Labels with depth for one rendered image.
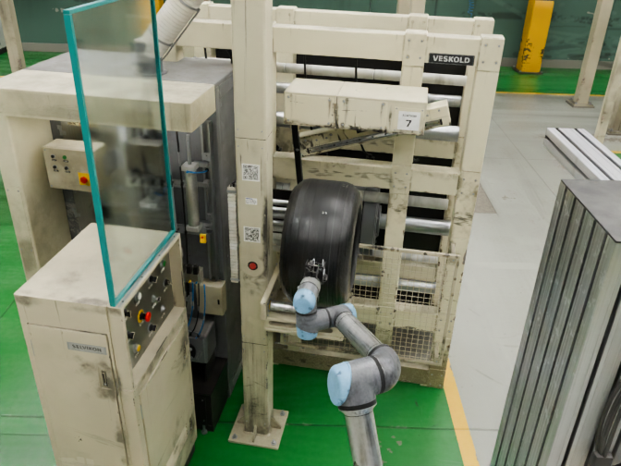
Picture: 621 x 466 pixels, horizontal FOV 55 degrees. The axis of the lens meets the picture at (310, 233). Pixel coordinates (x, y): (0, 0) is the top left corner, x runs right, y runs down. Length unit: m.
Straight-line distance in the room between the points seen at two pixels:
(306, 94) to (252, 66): 0.35
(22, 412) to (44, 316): 1.51
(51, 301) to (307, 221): 0.98
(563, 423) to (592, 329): 0.22
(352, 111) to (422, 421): 1.79
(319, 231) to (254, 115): 0.52
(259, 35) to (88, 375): 1.39
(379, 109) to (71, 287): 1.39
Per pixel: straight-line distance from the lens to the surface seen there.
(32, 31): 12.46
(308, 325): 2.12
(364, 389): 1.80
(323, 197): 2.46
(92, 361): 2.34
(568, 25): 12.17
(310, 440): 3.35
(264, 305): 2.65
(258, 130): 2.41
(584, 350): 1.17
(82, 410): 2.55
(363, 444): 1.85
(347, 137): 2.78
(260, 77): 2.35
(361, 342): 1.99
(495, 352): 4.10
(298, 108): 2.63
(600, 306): 1.12
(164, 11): 2.73
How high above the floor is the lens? 2.48
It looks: 29 degrees down
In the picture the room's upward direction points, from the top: 2 degrees clockwise
